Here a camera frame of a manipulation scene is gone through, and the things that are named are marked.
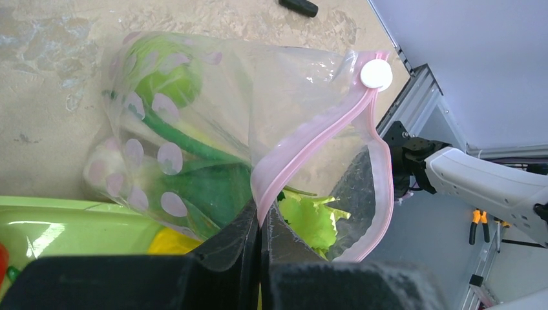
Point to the green plastic tray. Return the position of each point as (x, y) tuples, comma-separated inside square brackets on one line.
[(33, 228)]

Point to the toy bok choy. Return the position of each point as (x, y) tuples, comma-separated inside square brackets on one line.
[(191, 195)]

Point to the black hammer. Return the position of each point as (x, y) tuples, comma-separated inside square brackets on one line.
[(302, 7)]

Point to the toy green apple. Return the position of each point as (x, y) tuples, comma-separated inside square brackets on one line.
[(163, 63)]

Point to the toy red pepper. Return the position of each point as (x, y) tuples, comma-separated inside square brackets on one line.
[(4, 262)]

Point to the toy yellow lemon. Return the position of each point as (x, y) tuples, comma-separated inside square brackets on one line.
[(170, 242)]

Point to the aluminium table frame rail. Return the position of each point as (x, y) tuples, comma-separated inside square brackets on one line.
[(420, 110)]

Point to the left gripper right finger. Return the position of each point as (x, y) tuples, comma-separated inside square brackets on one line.
[(295, 277)]

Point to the clear zip top bag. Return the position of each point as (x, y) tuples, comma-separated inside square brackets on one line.
[(303, 118)]

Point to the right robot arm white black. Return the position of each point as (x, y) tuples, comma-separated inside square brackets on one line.
[(511, 196)]

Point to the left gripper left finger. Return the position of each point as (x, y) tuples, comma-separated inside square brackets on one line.
[(222, 273)]

